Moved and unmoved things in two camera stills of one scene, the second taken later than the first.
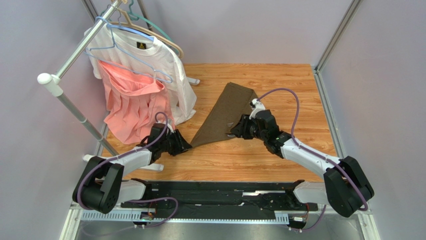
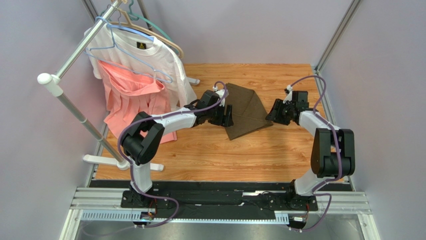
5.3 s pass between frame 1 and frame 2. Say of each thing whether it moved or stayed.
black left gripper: moved
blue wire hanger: stayed
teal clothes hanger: stayed
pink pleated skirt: stayed
